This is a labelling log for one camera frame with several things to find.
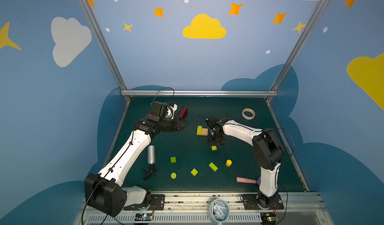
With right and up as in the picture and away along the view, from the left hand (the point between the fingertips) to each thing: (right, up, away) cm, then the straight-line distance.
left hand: (186, 123), depth 76 cm
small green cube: (-9, -23, +12) cm, 27 cm away
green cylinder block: (-7, -30, +6) cm, 31 cm away
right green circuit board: (+40, -46, -4) cm, 61 cm away
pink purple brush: (+30, -31, +4) cm, 43 cm away
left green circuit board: (-20, -45, -5) cm, 49 cm away
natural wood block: (+11, -6, +24) cm, 27 cm away
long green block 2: (+17, -17, +17) cm, 29 cm away
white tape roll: (+44, +2, +33) cm, 56 cm away
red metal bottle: (-4, +7, +34) cm, 35 cm away
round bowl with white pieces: (+16, -42, -4) cm, 45 cm away
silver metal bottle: (-21, -21, +10) cm, 31 cm away
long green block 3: (+15, -26, +10) cm, 32 cm away
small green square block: (+4, -28, +8) cm, 30 cm away
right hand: (+17, -14, +17) cm, 28 cm away
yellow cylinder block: (+24, -24, +10) cm, 36 cm away
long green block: (+8, -6, +25) cm, 27 cm away
